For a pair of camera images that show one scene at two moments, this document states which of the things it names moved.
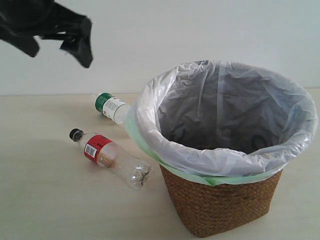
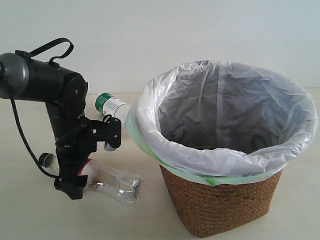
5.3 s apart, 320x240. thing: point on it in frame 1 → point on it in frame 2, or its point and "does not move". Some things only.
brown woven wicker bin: x=203 y=208 does not move
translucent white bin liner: x=218 y=121 does not move
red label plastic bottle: x=103 y=151 → x=120 y=186
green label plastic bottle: x=119 y=111 does not move
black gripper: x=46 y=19 → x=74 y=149
